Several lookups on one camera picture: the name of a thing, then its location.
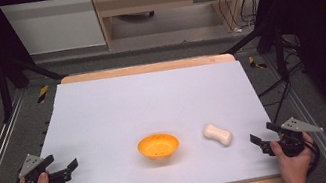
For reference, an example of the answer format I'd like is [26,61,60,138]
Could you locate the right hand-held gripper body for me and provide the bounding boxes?
[256,111,326,163]

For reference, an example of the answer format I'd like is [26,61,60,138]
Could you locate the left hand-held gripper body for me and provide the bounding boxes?
[14,146,73,183]

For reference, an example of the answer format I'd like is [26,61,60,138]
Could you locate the white bone-shaped toy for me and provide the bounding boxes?
[200,119,235,151]

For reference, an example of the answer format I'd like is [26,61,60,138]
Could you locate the orange bowl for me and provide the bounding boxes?
[135,130,182,164]

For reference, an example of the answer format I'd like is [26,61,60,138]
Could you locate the person's right hand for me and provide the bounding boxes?
[268,130,321,183]

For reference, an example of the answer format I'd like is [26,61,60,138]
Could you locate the yellow black striped tape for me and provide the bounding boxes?
[34,83,52,104]
[247,52,269,73]

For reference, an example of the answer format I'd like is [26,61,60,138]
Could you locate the black metal stand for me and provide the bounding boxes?
[0,46,74,124]
[215,14,295,92]

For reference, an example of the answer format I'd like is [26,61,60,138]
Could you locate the white table cover sheet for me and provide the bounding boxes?
[29,48,283,183]

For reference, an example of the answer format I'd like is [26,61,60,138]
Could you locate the wooden table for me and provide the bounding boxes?
[27,41,286,183]

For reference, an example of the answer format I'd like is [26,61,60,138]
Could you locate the white cabinet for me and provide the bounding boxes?
[0,0,107,63]

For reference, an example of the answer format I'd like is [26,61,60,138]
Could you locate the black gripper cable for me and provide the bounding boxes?
[301,137,325,177]

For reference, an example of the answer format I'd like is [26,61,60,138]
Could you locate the black floor cables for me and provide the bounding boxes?
[247,31,317,128]

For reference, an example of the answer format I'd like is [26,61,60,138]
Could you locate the hanging desk cables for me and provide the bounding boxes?
[216,0,264,36]

